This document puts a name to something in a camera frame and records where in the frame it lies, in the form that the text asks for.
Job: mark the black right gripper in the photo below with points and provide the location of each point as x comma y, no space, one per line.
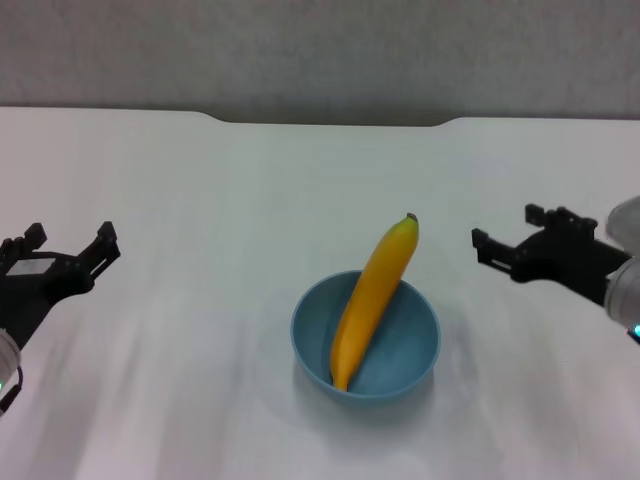
565,260

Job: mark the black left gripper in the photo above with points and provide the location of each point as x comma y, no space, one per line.
30,295

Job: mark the blue bowl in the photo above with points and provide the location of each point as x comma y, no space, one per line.
405,345

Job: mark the yellow banana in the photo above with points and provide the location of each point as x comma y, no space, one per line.
372,300

